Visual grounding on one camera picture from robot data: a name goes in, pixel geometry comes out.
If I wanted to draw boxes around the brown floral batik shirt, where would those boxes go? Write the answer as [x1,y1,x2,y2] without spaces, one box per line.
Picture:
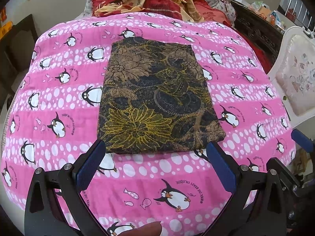
[97,37,226,154]

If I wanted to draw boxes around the person's left hand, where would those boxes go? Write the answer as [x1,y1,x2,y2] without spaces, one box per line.
[119,221,162,236]

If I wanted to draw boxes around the white upholstered chair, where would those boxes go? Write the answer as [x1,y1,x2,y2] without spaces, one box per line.
[268,26,314,128]

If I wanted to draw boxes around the red bedsheet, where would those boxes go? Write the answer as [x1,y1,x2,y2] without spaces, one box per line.
[236,30,272,74]

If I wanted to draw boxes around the dark carved wooden cabinet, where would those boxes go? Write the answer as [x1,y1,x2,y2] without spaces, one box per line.
[231,1,283,65]

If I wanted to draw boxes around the clutter on cabinet top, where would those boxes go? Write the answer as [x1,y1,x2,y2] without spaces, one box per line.
[230,0,287,30]

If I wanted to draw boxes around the dark wooden side table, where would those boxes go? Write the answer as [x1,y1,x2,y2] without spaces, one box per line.
[1,14,38,96]

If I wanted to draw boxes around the orange plastic basin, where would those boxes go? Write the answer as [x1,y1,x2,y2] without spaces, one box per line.
[0,21,13,39]

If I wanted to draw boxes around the red orange crumpled quilt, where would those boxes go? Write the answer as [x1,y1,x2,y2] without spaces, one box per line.
[92,0,204,23]

